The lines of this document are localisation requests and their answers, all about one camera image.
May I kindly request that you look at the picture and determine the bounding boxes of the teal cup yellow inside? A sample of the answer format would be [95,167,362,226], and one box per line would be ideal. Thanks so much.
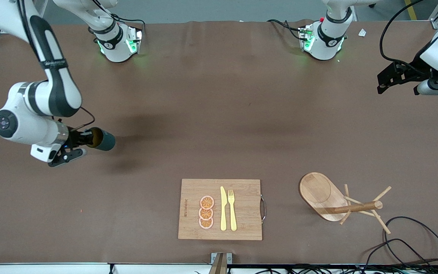
[88,127,116,151]

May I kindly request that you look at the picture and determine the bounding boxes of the green-lit arm base box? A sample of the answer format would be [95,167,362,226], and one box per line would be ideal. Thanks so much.
[299,26,314,52]
[127,27,143,54]

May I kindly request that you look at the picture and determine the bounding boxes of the wooden cup rack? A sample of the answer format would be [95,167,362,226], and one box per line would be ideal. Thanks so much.
[299,172,392,234]

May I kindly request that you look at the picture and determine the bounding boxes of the yellow plastic knife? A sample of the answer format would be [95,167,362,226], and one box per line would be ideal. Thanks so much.
[220,186,227,231]

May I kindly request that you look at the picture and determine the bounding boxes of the yellow plastic fork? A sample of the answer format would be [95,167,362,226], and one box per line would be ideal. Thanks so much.
[228,190,238,232]

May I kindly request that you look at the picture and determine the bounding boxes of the bamboo cutting board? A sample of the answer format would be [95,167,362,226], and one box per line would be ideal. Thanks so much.
[178,179,267,241]

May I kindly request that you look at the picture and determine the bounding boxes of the black arm base cable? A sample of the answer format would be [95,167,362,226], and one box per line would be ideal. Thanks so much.
[267,19,303,38]
[105,13,146,29]

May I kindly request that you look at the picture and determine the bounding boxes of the black looped cable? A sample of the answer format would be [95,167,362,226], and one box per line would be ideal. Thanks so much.
[363,239,438,274]
[384,216,438,271]

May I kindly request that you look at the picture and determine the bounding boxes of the aluminium camera mount profile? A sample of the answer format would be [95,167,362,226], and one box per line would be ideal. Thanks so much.
[211,252,233,274]

